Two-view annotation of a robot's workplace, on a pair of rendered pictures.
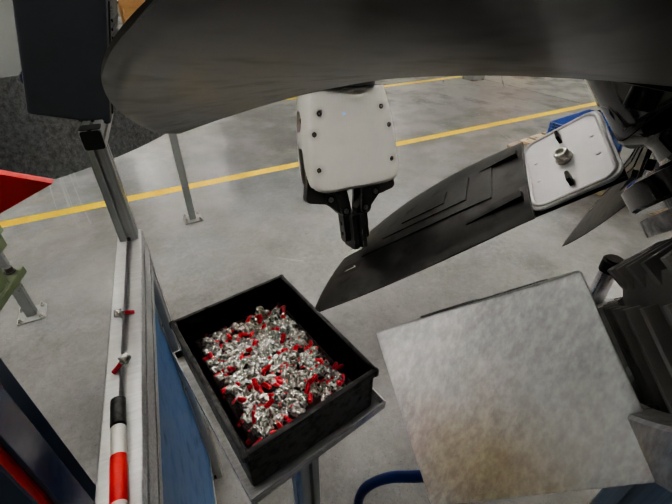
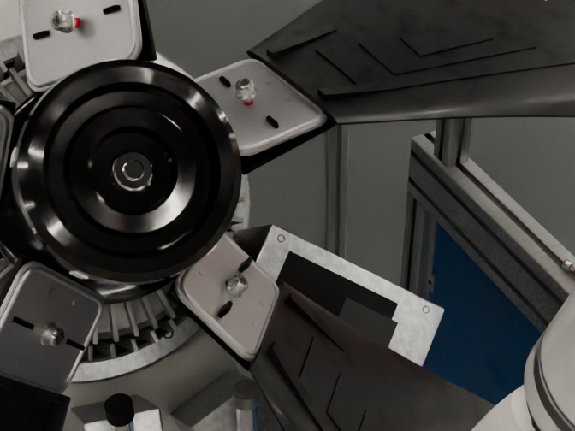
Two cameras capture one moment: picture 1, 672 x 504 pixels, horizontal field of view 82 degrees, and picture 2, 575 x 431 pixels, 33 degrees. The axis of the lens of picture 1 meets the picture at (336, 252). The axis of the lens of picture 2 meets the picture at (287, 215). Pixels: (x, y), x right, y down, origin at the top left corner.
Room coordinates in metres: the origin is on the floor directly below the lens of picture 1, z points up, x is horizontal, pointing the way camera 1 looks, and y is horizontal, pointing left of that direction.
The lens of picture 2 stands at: (0.73, -0.17, 1.53)
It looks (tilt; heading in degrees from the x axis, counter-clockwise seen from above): 39 degrees down; 178
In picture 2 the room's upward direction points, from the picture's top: 1 degrees counter-clockwise
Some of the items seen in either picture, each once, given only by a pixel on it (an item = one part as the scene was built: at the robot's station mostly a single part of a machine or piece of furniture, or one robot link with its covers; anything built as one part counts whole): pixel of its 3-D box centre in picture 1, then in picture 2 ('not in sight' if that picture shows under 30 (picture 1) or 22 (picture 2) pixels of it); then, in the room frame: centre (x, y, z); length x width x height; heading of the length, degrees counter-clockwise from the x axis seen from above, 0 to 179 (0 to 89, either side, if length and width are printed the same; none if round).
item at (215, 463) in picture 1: (186, 395); not in sight; (0.59, 0.37, 0.39); 0.04 x 0.04 x 0.78; 22
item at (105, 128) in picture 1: (98, 119); not in sight; (0.68, 0.41, 1.04); 0.24 x 0.03 x 0.03; 22
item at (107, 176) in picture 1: (111, 186); not in sight; (0.59, 0.37, 0.96); 0.03 x 0.03 x 0.20; 22
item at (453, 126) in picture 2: not in sight; (455, 113); (-0.17, 0.06, 0.92); 0.03 x 0.03 x 0.12; 22
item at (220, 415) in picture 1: (270, 363); not in sight; (0.32, 0.08, 0.85); 0.22 x 0.17 x 0.07; 37
